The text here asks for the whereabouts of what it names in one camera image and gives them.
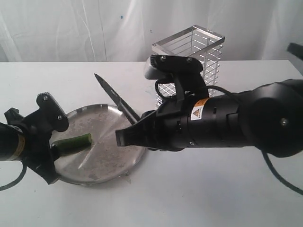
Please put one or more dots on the green cucumber piece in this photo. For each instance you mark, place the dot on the green cucumber piece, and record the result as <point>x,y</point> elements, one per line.
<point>74,145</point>

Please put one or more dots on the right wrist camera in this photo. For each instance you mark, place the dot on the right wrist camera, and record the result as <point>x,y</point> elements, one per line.
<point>183,72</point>

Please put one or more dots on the round stainless steel plate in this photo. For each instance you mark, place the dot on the round stainless steel plate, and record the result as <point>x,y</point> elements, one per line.
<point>103,160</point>

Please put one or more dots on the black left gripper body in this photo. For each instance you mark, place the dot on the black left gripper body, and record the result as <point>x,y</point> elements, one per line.
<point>37,154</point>

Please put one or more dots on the black handled serrated knife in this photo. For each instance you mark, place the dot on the black handled serrated knife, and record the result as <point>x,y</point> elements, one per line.
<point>121,104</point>

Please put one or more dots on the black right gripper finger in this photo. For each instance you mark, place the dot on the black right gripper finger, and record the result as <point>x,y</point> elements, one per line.
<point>139,134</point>
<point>149,119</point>

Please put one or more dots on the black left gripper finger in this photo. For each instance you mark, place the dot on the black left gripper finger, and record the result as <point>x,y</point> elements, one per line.
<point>56,149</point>
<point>46,167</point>

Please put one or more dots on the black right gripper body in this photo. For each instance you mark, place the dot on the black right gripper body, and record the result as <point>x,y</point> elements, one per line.
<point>211,122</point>

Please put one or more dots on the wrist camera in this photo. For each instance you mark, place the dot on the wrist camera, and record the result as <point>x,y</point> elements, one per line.
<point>52,112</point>
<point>183,72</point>

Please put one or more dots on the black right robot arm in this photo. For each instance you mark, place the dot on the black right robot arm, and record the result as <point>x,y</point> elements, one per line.
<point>269,117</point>

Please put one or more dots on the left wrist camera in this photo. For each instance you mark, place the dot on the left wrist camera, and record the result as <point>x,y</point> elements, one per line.
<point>52,112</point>

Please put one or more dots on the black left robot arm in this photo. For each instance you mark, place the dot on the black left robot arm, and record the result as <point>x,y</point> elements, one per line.
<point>12,140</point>

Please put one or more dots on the wire metal utensil holder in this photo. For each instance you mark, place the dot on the wire metal utensil holder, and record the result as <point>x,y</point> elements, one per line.
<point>198,42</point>

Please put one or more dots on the white backdrop curtain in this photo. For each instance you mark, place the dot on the white backdrop curtain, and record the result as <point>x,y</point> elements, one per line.
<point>124,30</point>

